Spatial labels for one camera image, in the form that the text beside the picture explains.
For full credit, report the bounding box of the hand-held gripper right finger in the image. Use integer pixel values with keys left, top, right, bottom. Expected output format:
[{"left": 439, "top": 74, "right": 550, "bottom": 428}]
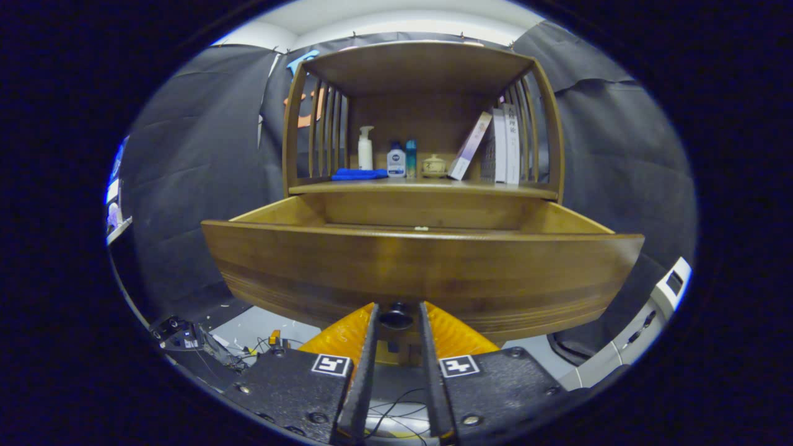
[{"left": 418, "top": 301, "right": 567, "bottom": 444}]

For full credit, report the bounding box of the white appliance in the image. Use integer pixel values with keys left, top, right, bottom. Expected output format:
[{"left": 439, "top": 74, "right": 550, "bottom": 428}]
[{"left": 554, "top": 257, "right": 693, "bottom": 391}]

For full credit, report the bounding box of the purple white book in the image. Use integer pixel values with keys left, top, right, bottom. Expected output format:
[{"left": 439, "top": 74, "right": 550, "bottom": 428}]
[{"left": 447, "top": 111, "right": 493, "bottom": 181}]

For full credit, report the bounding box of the black floor equipment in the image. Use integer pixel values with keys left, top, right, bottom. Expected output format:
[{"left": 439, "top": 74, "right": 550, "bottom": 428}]
[{"left": 149, "top": 316, "right": 248, "bottom": 372}]

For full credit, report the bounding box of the brown wooden cabinet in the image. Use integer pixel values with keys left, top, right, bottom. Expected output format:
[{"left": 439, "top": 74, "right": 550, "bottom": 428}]
[{"left": 282, "top": 40, "right": 566, "bottom": 367}]

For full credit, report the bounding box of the wooden countertop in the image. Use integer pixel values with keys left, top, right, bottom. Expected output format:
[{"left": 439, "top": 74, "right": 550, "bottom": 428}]
[{"left": 289, "top": 177, "right": 558, "bottom": 200}]

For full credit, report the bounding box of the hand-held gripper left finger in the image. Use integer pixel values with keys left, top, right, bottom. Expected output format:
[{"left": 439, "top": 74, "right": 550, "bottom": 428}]
[{"left": 223, "top": 302, "right": 380, "bottom": 445}]

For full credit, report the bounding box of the black floor cable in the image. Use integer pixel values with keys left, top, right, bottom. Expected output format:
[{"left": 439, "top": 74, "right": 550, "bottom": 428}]
[{"left": 364, "top": 387, "right": 434, "bottom": 445}]

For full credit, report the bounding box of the patterned cover book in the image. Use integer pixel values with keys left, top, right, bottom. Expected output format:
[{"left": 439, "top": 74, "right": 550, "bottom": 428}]
[{"left": 480, "top": 108, "right": 507, "bottom": 183}]

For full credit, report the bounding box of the white bottle with blue cap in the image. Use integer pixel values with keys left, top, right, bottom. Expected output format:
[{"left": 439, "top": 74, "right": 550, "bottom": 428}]
[{"left": 387, "top": 142, "right": 407, "bottom": 179}]

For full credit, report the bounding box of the blue folded cloth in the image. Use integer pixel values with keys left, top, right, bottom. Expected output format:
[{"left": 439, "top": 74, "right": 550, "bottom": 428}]
[{"left": 331, "top": 168, "right": 389, "bottom": 181}]

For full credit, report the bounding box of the pale blurry equipment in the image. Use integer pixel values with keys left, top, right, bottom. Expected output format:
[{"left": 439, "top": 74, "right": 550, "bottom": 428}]
[{"left": 105, "top": 138, "right": 134, "bottom": 245}]

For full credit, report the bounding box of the white pump bottle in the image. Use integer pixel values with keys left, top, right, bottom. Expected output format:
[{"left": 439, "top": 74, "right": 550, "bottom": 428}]
[{"left": 358, "top": 126, "right": 375, "bottom": 171}]

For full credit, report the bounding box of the brown wooden drawer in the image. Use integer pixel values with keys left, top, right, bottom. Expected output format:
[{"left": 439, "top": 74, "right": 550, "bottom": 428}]
[{"left": 201, "top": 193, "right": 645, "bottom": 348}]

